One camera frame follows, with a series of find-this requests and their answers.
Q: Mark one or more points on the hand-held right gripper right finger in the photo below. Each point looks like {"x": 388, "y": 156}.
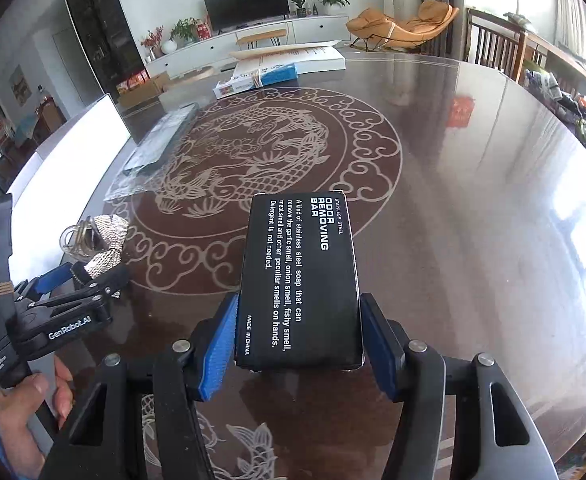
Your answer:
{"x": 380, "y": 350}

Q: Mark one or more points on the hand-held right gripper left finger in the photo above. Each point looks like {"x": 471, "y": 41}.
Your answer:
{"x": 218, "y": 350}

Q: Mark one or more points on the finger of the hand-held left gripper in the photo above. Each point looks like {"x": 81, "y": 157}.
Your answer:
{"x": 93, "y": 287}
{"x": 53, "y": 277}

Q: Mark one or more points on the rhinestone bow hair clip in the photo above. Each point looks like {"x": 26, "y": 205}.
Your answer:
{"x": 105, "y": 240}

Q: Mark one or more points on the black printed box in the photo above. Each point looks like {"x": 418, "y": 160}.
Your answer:
{"x": 298, "y": 280}

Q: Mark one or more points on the person's left hand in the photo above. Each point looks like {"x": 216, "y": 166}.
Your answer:
{"x": 18, "y": 425}

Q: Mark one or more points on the clear hair claw clip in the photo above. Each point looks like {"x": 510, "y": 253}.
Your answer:
{"x": 75, "y": 237}

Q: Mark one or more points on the phone case in plastic bag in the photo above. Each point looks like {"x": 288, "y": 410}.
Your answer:
{"x": 158, "y": 145}

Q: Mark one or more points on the cardboard boxes on floor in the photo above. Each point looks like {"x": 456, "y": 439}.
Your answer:
{"x": 143, "y": 87}

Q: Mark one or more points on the red flowers in white vase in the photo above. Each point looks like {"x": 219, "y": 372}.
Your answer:
{"x": 153, "y": 42}

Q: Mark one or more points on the dark glass display cabinet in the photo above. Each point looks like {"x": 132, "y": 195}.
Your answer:
{"x": 105, "y": 25}

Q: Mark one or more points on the white and blue box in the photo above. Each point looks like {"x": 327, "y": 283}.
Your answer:
{"x": 258, "y": 79}

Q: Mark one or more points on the bushy green potted plant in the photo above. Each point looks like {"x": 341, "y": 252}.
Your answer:
{"x": 184, "y": 30}

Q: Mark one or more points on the red gift box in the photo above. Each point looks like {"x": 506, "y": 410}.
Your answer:
{"x": 203, "y": 29}

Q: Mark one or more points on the orange bench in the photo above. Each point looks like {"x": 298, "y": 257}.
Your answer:
{"x": 261, "y": 35}

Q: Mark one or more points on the white open book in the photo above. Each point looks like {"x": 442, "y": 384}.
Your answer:
{"x": 298, "y": 55}

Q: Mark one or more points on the clutter of small things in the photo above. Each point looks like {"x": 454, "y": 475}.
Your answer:
{"x": 573, "y": 105}

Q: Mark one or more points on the black television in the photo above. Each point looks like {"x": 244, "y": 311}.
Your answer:
{"x": 247, "y": 5}

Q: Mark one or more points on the orange lounge chair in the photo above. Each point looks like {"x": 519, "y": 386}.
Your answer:
{"x": 403, "y": 25}

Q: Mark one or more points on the white TV cabinet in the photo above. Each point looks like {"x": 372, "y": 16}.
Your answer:
{"x": 293, "y": 30}

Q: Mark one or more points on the wooden chair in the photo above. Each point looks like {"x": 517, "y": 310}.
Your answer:
{"x": 495, "y": 42}

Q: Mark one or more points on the small green potted plant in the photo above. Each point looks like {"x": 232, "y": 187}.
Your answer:
{"x": 299, "y": 6}

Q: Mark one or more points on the grey and beige curtains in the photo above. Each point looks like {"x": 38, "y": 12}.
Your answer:
{"x": 438, "y": 0}

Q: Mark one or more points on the framed wall picture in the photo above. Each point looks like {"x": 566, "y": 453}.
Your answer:
{"x": 19, "y": 85}

